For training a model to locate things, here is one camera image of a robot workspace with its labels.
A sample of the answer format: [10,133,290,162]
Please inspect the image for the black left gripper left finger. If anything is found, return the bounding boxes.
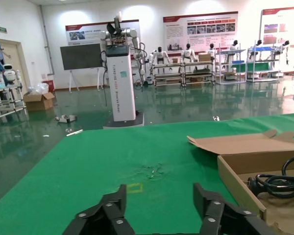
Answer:
[62,185,135,235]

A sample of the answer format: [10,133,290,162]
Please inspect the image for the red bin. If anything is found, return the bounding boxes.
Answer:
[42,79,55,93]

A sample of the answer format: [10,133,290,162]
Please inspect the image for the torn-rim open cardboard box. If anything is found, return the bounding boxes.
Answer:
[187,129,294,235]

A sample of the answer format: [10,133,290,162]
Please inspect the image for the beige door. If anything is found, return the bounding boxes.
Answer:
[0,37,28,98]

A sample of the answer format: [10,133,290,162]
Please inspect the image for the black power cable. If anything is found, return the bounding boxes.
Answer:
[247,155,294,199]

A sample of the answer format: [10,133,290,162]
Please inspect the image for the grey wall pipe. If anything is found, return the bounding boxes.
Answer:
[38,4,55,77]

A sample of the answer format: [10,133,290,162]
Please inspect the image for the white metal parts pile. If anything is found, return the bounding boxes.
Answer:
[54,114,78,124]

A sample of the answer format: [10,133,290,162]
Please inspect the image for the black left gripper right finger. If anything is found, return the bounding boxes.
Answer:
[193,183,277,235]

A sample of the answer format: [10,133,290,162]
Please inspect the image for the yellow tape square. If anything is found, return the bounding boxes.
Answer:
[126,183,144,195]

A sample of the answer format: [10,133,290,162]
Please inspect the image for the small white humanoid robot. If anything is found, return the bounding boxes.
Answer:
[2,64,22,86]

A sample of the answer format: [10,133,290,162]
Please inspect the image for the open cardboard floor box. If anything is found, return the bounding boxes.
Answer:
[23,92,55,112]

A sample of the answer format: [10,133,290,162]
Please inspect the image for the wide photo info board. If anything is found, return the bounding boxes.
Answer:
[162,11,239,54]

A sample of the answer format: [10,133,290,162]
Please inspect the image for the dark display screen on stand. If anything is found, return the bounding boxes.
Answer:
[60,43,105,93]

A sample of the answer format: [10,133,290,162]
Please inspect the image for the white pipe shelf rack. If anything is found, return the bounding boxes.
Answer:
[182,59,216,87]
[245,46,284,83]
[215,48,247,85]
[151,62,185,87]

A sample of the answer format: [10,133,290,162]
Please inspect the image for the white pipe-frame table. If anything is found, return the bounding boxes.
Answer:
[0,83,29,128]

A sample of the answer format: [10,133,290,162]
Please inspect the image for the clear tape scraps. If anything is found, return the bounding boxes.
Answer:
[134,162,168,182]

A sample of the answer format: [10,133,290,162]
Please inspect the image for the white strip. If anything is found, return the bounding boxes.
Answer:
[66,129,84,137]

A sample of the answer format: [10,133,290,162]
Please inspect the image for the white black humanoid robot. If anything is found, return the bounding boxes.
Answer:
[225,40,240,62]
[247,39,263,61]
[148,46,172,66]
[206,43,221,61]
[180,44,198,64]
[273,40,291,60]

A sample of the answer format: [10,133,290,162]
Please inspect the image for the red photo info board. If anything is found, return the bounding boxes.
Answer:
[260,8,294,49]

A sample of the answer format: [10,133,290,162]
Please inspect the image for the clear plastic bags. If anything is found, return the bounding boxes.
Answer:
[27,82,50,96]

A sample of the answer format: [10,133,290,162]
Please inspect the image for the white tower robot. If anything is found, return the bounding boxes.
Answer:
[99,12,147,130]

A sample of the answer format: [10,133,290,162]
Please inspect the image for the red white info board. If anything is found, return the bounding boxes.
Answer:
[65,19,141,47]

